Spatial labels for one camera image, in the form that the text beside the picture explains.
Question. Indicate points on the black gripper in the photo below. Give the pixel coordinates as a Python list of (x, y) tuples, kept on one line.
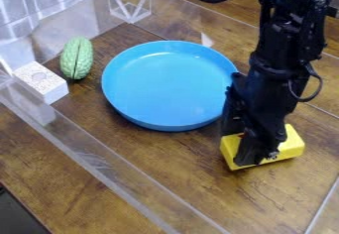
[(259, 100)]

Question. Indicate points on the yellow brick with label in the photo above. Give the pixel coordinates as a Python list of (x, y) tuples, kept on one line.
[(289, 149)]

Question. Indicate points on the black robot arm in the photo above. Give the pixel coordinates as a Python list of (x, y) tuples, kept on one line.
[(291, 33)]

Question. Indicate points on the blue round tray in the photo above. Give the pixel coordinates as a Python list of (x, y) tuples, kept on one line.
[(165, 85)]

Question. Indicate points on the green textured gourd toy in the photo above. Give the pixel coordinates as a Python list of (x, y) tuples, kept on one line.
[(76, 58)]

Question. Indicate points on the white speckled block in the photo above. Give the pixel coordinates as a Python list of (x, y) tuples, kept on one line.
[(48, 86)]

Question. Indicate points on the clear acrylic enclosure wall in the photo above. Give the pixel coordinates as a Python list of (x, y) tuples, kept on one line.
[(169, 176)]

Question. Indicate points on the clear acrylic corner bracket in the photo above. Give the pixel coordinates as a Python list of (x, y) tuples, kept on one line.
[(129, 13)]

